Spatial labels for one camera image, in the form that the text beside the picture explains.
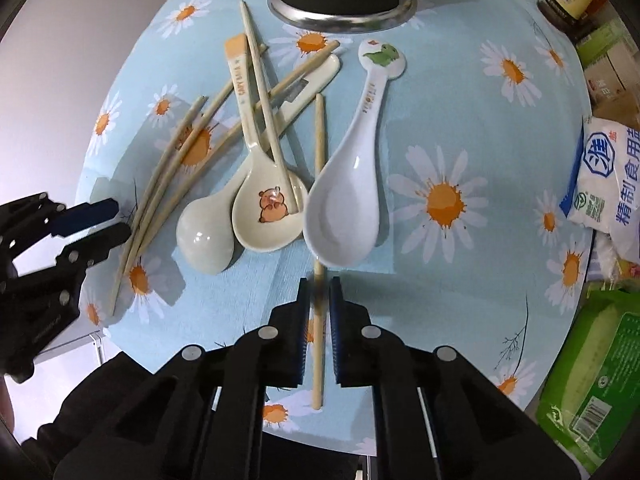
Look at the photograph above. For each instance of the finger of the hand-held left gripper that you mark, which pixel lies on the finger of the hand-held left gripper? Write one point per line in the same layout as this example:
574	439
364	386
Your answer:
87	214
100	242

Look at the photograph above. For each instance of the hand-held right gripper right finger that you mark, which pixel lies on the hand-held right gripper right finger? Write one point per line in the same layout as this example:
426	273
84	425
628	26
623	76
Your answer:
336	332

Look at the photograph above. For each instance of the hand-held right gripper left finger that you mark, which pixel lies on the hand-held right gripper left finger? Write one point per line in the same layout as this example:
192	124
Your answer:
301	332

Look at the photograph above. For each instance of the light bamboo chopstick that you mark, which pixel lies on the light bamboo chopstick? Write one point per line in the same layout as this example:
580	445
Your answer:
318	170

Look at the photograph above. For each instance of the bunch of wooden chopsticks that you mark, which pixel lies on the bunch of wooden chopsticks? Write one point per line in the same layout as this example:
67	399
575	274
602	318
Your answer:
265	105

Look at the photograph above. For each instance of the plain cream ceramic spoon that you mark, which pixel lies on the plain cream ceramic spoon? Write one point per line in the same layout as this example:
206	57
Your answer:
205	237

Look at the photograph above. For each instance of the cream spoon with capybara print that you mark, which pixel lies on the cream spoon with capybara print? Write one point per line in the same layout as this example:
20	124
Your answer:
260	232

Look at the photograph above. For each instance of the white spoon with dinosaur print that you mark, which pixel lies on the white spoon with dinosaur print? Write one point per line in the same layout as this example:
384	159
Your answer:
340	210

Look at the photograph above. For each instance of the blue daisy print tablecloth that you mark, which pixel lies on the blue daisy print tablecloth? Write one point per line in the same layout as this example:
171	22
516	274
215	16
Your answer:
450	110

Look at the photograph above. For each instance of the green food package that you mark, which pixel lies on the green food package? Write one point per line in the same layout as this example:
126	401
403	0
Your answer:
595	385

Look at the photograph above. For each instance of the white and blue salt bag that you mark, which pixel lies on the white and blue salt bag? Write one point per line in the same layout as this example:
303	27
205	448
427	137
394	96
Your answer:
607	185

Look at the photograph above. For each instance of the cardboard boxes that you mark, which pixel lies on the cardboard boxes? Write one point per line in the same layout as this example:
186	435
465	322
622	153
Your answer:
615	75

